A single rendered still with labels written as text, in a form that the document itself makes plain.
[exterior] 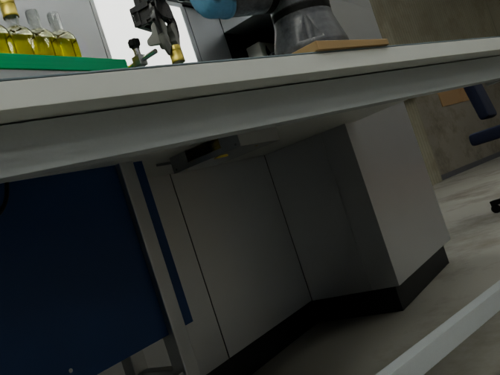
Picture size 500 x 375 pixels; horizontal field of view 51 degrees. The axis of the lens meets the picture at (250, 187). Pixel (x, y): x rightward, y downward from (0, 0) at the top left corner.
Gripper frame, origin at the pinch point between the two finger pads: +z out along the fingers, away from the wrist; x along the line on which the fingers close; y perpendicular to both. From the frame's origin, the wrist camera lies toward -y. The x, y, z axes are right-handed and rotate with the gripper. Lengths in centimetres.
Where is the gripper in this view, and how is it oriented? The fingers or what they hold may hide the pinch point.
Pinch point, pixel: (174, 50)
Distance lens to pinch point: 141.8
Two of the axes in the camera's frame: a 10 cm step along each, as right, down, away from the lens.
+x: -4.0, 1.0, -9.1
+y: -8.6, 3.0, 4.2
